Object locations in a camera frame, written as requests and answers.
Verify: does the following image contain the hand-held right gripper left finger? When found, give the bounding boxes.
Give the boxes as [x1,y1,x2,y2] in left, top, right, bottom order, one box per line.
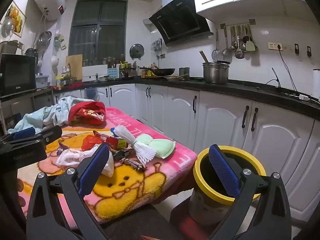
[26,144,114,240]

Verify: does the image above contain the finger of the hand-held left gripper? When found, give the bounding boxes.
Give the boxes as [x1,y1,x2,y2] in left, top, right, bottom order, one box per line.
[1,127,37,143]
[32,125,62,147]

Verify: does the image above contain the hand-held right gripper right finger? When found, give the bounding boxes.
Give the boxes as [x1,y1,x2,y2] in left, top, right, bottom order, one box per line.
[207,144,292,240]

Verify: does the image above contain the white printed plastic bag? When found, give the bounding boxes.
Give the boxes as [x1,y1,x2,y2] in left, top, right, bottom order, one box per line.
[55,146,114,178]

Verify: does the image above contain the red plastic wrapper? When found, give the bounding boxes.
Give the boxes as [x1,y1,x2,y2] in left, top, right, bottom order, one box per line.
[82,135,104,152]

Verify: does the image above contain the green yellow snack packet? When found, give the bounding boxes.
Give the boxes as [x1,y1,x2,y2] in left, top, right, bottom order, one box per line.
[111,149,134,160]

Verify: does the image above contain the red snack wrapper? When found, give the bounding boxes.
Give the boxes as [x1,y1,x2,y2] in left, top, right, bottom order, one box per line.
[93,130,128,149]

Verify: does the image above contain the yellow rimmed waste bin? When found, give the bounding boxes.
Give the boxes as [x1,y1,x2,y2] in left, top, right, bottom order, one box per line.
[189,145,267,227]

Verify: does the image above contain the dark foil candy wrapper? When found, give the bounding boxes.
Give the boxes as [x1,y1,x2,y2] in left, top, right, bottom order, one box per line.
[120,156,146,172]

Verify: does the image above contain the white foam net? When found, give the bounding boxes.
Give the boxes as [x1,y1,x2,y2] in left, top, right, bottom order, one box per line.
[110,126,157,168]

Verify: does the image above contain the green sponge cloth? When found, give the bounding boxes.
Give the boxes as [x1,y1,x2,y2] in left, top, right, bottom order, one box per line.
[131,134,177,159]

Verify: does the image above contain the light blue cloth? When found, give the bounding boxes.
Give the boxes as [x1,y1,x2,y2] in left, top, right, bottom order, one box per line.
[7,96,83,134]

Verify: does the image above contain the metal storage shelf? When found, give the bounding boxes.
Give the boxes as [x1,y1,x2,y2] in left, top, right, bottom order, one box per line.
[0,87,54,133]

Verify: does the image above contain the red cloth bag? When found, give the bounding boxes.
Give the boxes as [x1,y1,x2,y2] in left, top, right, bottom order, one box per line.
[69,102,107,126]

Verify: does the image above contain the pink printed blanket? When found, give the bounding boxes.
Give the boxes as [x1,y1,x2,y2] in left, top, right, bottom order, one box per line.
[17,107,198,232]

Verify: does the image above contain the white base cabinets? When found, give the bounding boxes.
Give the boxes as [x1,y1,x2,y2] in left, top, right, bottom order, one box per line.
[54,82,320,220]

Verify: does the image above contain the small blue hanging bag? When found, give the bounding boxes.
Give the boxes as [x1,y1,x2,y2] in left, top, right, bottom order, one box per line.
[85,87,98,99]

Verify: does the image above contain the black microwave oven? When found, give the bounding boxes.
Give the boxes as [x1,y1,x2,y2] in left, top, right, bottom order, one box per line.
[0,54,37,97]

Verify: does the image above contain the red stool cushion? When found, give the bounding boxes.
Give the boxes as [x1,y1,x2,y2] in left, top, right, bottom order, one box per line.
[175,205,215,240]

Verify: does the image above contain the wooden cutting board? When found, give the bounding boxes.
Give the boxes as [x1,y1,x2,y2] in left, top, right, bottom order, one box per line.
[65,54,83,82]

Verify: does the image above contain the black kitchen countertop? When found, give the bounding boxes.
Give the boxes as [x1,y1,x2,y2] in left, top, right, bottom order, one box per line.
[50,76,320,120]

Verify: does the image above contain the steel pan lid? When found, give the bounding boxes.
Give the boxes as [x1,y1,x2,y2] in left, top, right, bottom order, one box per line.
[0,16,14,39]
[37,31,52,49]

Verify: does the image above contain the row of condiment bottles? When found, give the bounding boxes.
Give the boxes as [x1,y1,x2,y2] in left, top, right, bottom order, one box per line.
[119,61,154,78]

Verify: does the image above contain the large steel pot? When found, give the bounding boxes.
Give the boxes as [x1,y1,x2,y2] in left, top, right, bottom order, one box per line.
[202,61,230,84]

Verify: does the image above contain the dark framed window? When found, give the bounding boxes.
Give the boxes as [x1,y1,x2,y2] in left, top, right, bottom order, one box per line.
[68,0,128,67]

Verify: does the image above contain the round pot lid black knob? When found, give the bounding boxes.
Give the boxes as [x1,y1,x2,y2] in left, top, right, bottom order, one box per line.
[129,44,145,60]

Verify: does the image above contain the black wok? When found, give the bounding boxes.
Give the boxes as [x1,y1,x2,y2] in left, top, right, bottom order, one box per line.
[140,66,176,77]

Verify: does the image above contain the row of hanging kitchen utensils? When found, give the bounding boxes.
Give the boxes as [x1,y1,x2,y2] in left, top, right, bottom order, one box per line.
[212,23,258,63]

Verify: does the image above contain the black range hood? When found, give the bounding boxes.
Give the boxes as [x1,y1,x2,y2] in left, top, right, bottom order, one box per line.
[149,0,214,47]

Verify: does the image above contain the fruit wall picture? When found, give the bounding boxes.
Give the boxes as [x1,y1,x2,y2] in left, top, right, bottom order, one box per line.
[5,1,27,38]

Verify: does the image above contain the black cable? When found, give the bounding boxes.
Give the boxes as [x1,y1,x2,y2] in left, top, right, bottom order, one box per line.
[265,45,300,95]

